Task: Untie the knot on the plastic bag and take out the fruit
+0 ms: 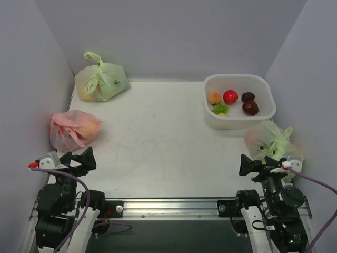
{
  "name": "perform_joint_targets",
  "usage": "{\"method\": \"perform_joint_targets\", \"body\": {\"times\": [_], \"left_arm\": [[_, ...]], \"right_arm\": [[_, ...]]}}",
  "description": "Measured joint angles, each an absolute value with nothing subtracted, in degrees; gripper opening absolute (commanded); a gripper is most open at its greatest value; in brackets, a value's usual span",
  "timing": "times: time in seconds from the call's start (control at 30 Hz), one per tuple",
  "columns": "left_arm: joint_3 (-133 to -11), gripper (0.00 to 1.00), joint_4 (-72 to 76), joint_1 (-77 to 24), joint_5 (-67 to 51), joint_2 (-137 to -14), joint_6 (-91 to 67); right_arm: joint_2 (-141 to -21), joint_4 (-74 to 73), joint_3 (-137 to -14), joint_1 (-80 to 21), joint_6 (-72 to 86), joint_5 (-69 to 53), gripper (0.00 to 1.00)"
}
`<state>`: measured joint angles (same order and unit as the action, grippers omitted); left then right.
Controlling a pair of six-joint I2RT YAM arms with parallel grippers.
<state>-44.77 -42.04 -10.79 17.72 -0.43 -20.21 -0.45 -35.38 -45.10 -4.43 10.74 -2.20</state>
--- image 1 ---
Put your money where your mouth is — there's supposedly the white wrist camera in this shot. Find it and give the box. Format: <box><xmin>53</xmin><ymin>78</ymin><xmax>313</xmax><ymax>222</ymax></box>
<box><xmin>270</xmin><ymin>155</ymin><xmax>302</xmax><ymax>173</ymax></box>
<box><xmin>28</xmin><ymin>151</ymin><xmax>67</xmax><ymax>170</ymax></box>

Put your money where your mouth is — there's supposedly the green grape bunch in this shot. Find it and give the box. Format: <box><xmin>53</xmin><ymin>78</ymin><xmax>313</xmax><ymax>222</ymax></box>
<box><xmin>211</xmin><ymin>103</ymin><xmax>229</xmax><ymax>115</ymax></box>

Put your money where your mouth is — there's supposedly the orange peach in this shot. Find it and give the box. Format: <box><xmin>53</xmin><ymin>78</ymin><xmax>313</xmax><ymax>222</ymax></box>
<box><xmin>207</xmin><ymin>91</ymin><xmax>222</xmax><ymax>105</ymax></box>

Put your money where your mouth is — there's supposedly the right black base bracket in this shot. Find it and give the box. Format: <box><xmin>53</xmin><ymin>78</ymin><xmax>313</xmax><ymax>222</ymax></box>
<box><xmin>217</xmin><ymin>200</ymin><xmax>241</xmax><ymax>218</ymax></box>

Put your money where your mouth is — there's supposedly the black base bracket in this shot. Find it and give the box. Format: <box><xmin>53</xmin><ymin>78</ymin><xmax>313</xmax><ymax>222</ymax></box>
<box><xmin>98</xmin><ymin>200</ymin><xmax>124</xmax><ymax>219</ymax></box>
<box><xmin>217</xmin><ymin>200</ymin><xmax>241</xmax><ymax>218</ymax></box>

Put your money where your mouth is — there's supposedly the aluminium mounting rail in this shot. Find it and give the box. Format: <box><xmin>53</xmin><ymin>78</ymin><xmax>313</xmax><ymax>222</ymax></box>
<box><xmin>27</xmin><ymin>197</ymin><xmax>313</xmax><ymax>220</ymax></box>

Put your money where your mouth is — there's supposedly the pink knotted plastic bag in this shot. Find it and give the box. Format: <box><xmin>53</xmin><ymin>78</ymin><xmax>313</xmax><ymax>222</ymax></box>
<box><xmin>49</xmin><ymin>110</ymin><xmax>102</xmax><ymax>152</ymax></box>

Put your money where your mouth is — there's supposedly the dark maroon fruit upper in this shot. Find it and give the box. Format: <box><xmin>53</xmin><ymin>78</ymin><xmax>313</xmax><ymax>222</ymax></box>
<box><xmin>241</xmin><ymin>92</ymin><xmax>255</xmax><ymax>103</ymax></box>

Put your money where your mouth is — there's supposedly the green knotted plastic bag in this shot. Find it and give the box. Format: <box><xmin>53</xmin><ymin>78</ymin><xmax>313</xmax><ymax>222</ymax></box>
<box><xmin>75</xmin><ymin>52</ymin><xmax>131</xmax><ymax>102</ymax></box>

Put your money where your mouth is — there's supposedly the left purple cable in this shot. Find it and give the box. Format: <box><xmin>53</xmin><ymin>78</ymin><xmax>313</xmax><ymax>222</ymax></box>
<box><xmin>29</xmin><ymin>167</ymin><xmax>132</xmax><ymax>251</ymax></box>

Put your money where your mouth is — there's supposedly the left black base bracket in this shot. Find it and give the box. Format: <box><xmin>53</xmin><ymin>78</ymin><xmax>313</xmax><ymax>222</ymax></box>
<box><xmin>98</xmin><ymin>200</ymin><xmax>124</xmax><ymax>219</ymax></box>

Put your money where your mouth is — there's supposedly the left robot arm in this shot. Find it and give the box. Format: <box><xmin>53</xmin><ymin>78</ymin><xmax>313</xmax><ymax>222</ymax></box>
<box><xmin>29</xmin><ymin>147</ymin><xmax>106</xmax><ymax>252</ymax></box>

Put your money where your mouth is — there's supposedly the dark red fruit lower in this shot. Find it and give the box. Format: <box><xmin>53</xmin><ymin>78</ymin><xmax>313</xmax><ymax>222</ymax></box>
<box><xmin>242</xmin><ymin>100</ymin><xmax>260</xmax><ymax>116</ymax></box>

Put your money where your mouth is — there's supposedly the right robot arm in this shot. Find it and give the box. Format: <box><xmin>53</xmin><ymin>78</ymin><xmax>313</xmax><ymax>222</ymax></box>
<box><xmin>233</xmin><ymin>154</ymin><xmax>308</xmax><ymax>252</ymax></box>

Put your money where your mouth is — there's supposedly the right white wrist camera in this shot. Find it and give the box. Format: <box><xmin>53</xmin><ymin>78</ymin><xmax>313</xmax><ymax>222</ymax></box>
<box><xmin>270</xmin><ymin>155</ymin><xmax>302</xmax><ymax>173</ymax></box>

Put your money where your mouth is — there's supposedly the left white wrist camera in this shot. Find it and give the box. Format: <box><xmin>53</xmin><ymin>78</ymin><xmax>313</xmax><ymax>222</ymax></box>
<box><xmin>28</xmin><ymin>151</ymin><xmax>67</xmax><ymax>170</ymax></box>

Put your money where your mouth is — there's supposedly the white plastic basket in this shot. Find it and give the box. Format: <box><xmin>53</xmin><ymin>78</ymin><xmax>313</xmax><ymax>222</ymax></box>
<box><xmin>203</xmin><ymin>74</ymin><xmax>276</xmax><ymax>130</ymax></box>

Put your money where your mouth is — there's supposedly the light green fruit bag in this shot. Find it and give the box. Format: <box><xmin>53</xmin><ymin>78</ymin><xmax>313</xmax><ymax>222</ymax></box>
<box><xmin>244</xmin><ymin>120</ymin><xmax>304</xmax><ymax>165</ymax></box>

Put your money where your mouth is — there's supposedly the red apple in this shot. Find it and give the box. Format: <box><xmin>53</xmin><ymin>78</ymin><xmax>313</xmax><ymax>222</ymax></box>
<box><xmin>223</xmin><ymin>90</ymin><xmax>239</xmax><ymax>105</ymax></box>

